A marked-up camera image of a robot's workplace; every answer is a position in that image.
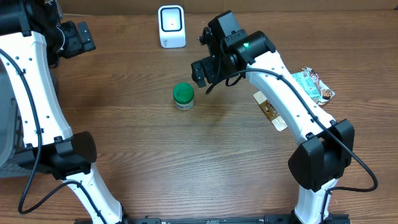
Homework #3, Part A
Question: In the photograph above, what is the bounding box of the long teal wipes pack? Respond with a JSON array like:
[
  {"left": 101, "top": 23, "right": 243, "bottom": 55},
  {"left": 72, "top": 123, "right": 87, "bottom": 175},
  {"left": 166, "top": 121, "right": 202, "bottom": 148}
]
[{"left": 292, "top": 71, "right": 320, "bottom": 101}]

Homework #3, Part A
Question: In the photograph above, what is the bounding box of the left black cable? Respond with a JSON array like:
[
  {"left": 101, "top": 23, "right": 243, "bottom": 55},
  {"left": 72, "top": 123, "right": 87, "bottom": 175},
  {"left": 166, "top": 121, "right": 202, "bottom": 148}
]
[{"left": 0, "top": 48, "right": 108, "bottom": 224}]

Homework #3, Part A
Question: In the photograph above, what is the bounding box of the black cable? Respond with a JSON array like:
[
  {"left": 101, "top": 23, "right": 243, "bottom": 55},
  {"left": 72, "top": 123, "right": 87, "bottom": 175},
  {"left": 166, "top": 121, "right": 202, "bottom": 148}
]
[
  {"left": 205, "top": 68, "right": 379, "bottom": 224},
  {"left": 0, "top": 48, "right": 108, "bottom": 224}
]

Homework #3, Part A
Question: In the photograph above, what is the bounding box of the brown white snack bag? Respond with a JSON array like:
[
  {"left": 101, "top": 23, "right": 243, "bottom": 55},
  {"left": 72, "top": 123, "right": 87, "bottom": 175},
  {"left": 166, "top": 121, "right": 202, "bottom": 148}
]
[{"left": 253, "top": 66, "right": 336, "bottom": 133}]

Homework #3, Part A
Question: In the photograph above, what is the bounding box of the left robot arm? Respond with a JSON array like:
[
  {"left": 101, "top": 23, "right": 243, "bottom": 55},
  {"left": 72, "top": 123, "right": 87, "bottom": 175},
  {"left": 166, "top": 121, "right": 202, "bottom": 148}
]
[{"left": 1, "top": 0, "right": 128, "bottom": 223}]

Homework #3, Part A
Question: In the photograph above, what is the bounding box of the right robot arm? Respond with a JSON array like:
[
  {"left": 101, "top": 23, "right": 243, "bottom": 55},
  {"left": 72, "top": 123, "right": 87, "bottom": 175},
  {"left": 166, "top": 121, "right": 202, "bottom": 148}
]
[{"left": 191, "top": 11, "right": 354, "bottom": 223}]

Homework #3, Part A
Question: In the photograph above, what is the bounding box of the grey plastic mesh basket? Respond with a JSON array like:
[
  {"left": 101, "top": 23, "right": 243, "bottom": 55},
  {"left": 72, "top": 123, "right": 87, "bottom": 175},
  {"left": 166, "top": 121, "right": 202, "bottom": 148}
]
[{"left": 1, "top": 63, "right": 30, "bottom": 179}]

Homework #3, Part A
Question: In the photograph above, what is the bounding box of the white barcode scanner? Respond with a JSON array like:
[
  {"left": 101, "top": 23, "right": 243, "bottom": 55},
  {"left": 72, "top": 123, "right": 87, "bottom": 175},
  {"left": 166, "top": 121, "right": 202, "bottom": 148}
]
[{"left": 158, "top": 5, "right": 186, "bottom": 49}]

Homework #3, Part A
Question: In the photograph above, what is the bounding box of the right black cable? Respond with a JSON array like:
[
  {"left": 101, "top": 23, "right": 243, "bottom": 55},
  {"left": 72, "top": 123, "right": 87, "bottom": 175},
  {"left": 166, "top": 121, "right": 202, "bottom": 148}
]
[{"left": 205, "top": 68, "right": 379, "bottom": 224}]

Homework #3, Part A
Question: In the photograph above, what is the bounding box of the green capped plastic bottle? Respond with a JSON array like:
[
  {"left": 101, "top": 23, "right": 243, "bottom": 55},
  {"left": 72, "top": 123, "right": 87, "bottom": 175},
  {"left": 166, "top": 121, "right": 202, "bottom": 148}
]
[{"left": 172, "top": 83, "right": 194, "bottom": 111}]

